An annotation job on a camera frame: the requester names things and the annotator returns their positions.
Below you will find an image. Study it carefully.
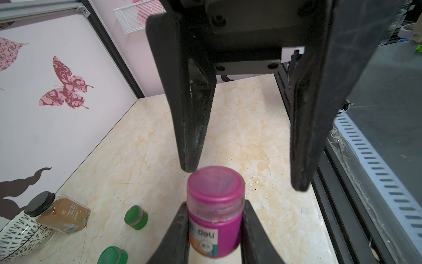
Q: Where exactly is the magenta paint jar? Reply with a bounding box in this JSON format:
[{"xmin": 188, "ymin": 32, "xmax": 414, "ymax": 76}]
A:
[{"xmin": 186, "ymin": 201, "xmax": 245, "ymax": 259}]

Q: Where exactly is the black white patterned bowl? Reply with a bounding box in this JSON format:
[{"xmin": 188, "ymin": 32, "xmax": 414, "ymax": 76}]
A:
[{"xmin": 1, "ymin": 211, "xmax": 56, "ymax": 262}]

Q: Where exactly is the pink paint jar lid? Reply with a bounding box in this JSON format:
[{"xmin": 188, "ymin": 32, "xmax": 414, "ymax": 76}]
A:
[{"xmin": 186, "ymin": 166, "xmax": 245, "ymax": 223}]

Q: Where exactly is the spice jar with black cap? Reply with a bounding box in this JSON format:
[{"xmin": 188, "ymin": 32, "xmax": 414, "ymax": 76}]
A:
[{"xmin": 24, "ymin": 191, "xmax": 91, "ymax": 234}]

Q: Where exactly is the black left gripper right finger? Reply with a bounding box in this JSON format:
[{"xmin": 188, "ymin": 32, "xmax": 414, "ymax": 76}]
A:
[{"xmin": 240, "ymin": 200, "xmax": 285, "ymax": 264}]

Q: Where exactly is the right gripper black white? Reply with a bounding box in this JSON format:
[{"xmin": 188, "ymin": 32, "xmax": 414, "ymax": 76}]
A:
[{"xmin": 146, "ymin": 1, "xmax": 403, "ymax": 191}]

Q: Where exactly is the white wire wall shelf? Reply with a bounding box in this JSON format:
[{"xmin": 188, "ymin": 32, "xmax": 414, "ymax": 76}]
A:
[{"xmin": 113, "ymin": 0, "xmax": 166, "ymax": 34}]

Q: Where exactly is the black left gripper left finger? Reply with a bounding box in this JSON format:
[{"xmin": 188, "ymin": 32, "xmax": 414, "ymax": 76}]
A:
[{"xmin": 147, "ymin": 202, "xmax": 190, "ymax": 264}]

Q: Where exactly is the green paint jar with label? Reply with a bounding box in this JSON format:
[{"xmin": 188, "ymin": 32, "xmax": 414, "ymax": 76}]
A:
[{"xmin": 97, "ymin": 246, "xmax": 128, "ymax": 264}]

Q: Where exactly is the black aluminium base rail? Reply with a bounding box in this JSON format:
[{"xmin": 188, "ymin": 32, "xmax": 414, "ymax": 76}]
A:
[{"xmin": 273, "ymin": 62, "xmax": 390, "ymax": 264}]

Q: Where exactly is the white slotted cable duct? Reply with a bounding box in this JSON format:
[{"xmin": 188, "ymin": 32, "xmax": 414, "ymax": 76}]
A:
[{"xmin": 334, "ymin": 112, "xmax": 422, "ymax": 254}]

